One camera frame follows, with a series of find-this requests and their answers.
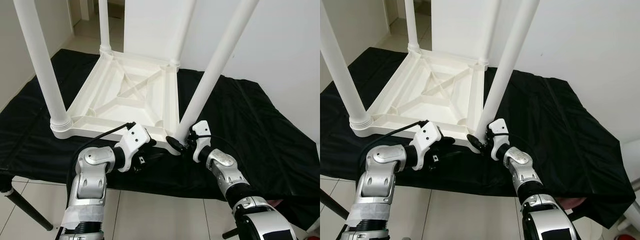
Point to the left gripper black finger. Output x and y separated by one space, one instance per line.
151 143
154 156
449 155
448 141

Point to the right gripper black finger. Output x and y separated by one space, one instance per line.
475 142
175 144

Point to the white plastic table top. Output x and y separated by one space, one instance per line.
110 87
415 85

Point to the black tablecloth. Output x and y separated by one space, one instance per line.
270 145
575 145

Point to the dark grey table leg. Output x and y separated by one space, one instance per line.
231 233
577 215

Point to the pink cushion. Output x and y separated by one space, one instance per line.
277 202
570 202

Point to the black stand leg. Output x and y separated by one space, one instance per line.
334 205
27 212

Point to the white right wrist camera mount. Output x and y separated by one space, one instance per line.
499 130
202 132

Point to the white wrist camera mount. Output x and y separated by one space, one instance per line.
499 130
132 140
202 132
425 137

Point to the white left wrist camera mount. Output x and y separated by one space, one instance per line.
132 140
425 137

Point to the white pedestal fan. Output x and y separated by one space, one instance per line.
632 165

